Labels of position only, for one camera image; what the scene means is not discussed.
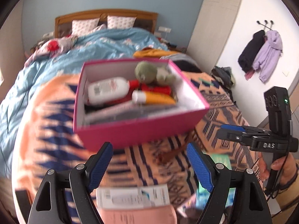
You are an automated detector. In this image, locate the green box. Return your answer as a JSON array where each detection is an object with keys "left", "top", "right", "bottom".
[{"left": 195, "top": 152, "right": 235, "bottom": 210}]

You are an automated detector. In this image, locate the white product carton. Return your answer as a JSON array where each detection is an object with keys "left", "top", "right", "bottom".
[{"left": 96, "top": 185, "right": 170, "bottom": 210}]

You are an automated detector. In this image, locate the pink tube white cap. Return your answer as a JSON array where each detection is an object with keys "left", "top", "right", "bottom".
[{"left": 98, "top": 205, "right": 177, "bottom": 224}]

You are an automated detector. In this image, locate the person's right hand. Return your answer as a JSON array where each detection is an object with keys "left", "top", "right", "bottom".
[{"left": 258, "top": 153, "right": 298, "bottom": 186}]

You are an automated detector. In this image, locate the orange navy patterned blanket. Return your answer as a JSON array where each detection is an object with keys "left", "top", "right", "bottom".
[{"left": 11, "top": 71, "right": 260, "bottom": 224}]

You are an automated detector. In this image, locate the pink storage box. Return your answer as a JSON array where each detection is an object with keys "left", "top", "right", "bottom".
[{"left": 73, "top": 58, "right": 210, "bottom": 151}]

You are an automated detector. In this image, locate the black hanging jacket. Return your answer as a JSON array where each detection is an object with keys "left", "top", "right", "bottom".
[{"left": 238, "top": 30, "right": 266, "bottom": 73}]

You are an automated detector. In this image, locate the white lotion bottle red cap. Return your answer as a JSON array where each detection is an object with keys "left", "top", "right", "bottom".
[{"left": 88, "top": 77, "right": 140, "bottom": 105}]

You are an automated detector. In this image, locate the lilac hanging jacket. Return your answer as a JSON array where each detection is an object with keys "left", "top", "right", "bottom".
[{"left": 252, "top": 30, "right": 283, "bottom": 83}]

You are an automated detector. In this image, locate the orange sunscreen tube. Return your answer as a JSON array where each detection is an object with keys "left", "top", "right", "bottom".
[{"left": 132, "top": 91, "right": 176, "bottom": 105}]

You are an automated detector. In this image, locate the red plastic toy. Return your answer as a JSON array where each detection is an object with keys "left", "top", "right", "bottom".
[{"left": 139, "top": 84, "right": 172, "bottom": 96}]

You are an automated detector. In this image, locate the green plush turtle toy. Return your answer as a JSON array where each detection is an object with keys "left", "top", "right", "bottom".
[{"left": 134, "top": 61, "right": 176, "bottom": 86}]

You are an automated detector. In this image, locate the yellow garment on bed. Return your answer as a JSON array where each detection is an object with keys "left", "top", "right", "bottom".
[{"left": 133, "top": 49, "right": 175, "bottom": 58}]

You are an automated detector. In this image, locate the light blue duvet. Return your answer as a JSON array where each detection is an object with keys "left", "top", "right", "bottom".
[{"left": 1, "top": 27, "right": 167, "bottom": 178}]

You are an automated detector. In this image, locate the floral white red blanket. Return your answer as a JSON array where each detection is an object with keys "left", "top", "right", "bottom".
[{"left": 24, "top": 35, "right": 78, "bottom": 67}]

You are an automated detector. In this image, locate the left patterned pillow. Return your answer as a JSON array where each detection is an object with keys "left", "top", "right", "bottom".
[{"left": 71, "top": 18, "right": 99, "bottom": 36}]

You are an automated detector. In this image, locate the patterned pillow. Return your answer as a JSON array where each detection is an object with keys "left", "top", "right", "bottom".
[
  {"left": 107, "top": 16, "right": 136, "bottom": 29},
  {"left": 71, "top": 18, "right": 99, "bottom": 36}
]

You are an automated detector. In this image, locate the right patterned pillow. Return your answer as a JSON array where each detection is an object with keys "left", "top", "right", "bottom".
[{"left": 107, "top": 16, "right": 136, "bottom": 29}]

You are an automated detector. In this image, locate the wooden headboard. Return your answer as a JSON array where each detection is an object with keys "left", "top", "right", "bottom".
[{"left": 54, "top": 9, "right": 159, "bottom": 38}]

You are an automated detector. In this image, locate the dark clothes pile by wall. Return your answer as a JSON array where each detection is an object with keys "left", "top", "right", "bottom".
[{"left": 211, "top": 66, "right": 235, "bottom": 89}]

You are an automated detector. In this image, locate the wall coat hook rack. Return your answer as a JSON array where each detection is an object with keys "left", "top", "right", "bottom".
[{"left": 256, "top": 20, "right": 274, "bottom": 30}]

